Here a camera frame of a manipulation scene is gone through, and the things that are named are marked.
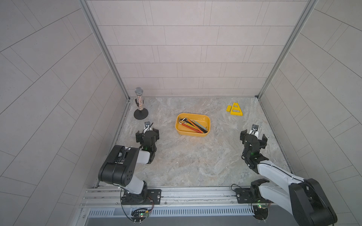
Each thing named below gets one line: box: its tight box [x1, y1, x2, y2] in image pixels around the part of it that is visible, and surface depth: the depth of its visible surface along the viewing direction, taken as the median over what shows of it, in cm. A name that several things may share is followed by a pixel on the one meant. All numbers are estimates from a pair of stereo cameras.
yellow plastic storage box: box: [174, 113, 211, 138], surface depth 99 cm
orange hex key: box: [187, 118, 204, 134], surface depth 98 cm
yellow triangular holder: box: [230, 102, 243, 117], surface depth 111 cm
